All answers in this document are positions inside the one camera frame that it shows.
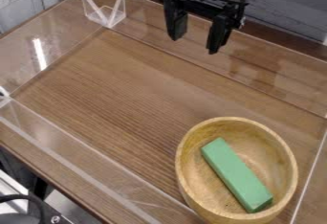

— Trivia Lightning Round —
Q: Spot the green rectangular block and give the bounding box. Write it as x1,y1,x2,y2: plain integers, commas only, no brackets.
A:
200,138,273,213

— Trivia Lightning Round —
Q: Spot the clear acrylic corner bracket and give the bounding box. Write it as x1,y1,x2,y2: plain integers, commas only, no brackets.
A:
81,0,126,29

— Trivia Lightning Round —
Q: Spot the black cable bottom left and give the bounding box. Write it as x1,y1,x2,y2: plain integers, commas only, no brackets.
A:
0,194,45,224

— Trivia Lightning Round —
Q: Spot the brown wooden bowl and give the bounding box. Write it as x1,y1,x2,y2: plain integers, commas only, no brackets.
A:
174,117,299,224

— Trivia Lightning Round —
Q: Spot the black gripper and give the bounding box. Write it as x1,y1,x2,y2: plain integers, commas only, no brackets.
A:
162,0,249,55

